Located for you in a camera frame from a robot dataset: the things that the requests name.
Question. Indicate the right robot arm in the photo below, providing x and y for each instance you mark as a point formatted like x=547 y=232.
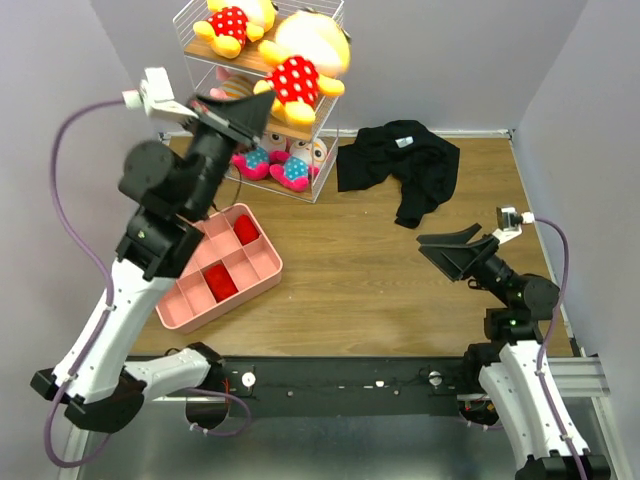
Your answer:
x=512 y=367

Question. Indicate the black crumpled cloth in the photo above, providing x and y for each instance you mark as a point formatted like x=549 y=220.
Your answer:
x=425 y=164

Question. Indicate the pink divided storage tray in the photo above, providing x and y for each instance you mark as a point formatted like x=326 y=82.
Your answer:
x=254 y=268

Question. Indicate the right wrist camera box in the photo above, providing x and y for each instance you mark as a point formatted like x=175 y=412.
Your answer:
x=510 y=223

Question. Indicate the yellow plush red dotted dress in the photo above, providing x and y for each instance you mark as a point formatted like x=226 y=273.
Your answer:
x=232 y=24

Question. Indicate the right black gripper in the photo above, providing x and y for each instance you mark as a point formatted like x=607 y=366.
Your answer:
x=471 y=257

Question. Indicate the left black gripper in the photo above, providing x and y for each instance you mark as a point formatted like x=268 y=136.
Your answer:
x=240 y=121

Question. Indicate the red item in tray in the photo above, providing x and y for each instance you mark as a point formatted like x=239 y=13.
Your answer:
x=220 y=282
x=245 y=229

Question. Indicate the white panda plush blue dress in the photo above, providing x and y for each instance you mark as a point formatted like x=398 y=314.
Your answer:
x=255 y=164

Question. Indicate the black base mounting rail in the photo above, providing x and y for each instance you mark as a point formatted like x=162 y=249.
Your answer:
x=351 y=386

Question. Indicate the white wire shelf rack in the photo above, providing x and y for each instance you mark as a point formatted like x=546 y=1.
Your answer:
x=251 y=64

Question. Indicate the white panda plush yellow glasses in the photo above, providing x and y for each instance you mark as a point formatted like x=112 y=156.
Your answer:
x=301 y=165

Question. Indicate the orange plush red dotted dress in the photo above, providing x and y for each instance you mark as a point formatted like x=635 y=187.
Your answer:
x=307 y=56

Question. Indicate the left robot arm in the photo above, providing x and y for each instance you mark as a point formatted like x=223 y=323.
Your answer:
x=101 y=390

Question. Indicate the pink frog plush striped shirt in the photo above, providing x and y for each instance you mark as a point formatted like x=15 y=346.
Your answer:
x=233 y=86

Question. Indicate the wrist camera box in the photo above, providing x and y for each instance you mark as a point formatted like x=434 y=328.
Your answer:
x=510 y=223
x=155 y=96

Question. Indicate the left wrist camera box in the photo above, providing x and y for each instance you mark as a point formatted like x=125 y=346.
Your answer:
x=155 y=96

